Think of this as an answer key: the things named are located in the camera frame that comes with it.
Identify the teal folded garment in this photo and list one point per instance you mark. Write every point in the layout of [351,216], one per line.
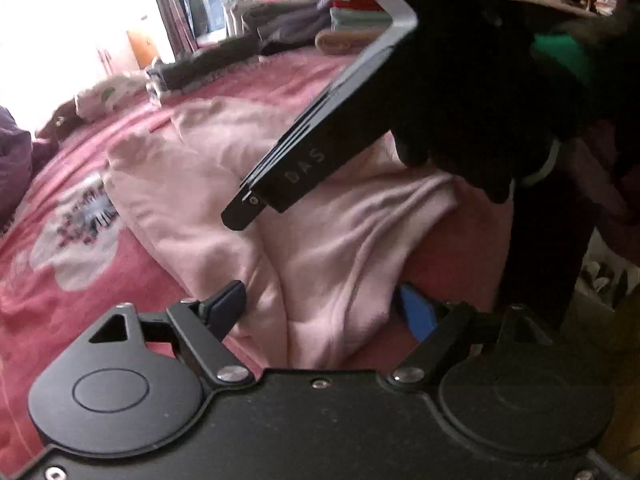
[355,20]

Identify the purple cloth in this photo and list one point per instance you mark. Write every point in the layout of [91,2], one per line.
[15,160]

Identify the person's right hand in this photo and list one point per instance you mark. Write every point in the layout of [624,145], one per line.
[470,110]

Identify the green garment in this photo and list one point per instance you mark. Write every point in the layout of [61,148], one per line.
[560,55]

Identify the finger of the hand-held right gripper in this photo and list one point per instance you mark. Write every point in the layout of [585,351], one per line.
[242,212]

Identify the pink floral bed sheet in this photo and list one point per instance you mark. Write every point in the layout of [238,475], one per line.
[75,270]

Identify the beige folded garment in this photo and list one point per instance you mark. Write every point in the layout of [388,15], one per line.
[345,41]

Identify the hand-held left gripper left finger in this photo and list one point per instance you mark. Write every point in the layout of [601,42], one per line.
[227,305]

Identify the light pink garment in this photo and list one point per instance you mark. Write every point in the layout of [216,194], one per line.
[320,260]

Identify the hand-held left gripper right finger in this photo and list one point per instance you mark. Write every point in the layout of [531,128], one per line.
[415,310]

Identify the dark curtain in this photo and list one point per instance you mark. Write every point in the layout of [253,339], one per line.
[175,15]

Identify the dark ribbed knit garment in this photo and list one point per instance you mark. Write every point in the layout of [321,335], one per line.
[210,65]

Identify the white floral cloth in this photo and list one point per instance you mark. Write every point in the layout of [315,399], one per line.
[105,95]

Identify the grey folded garment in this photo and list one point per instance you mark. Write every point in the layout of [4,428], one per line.
[285,25]

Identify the dusty pink cloth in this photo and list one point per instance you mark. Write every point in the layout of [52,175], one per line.
[600,185]

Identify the brown cloth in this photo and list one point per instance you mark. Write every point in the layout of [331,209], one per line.
[55,125]

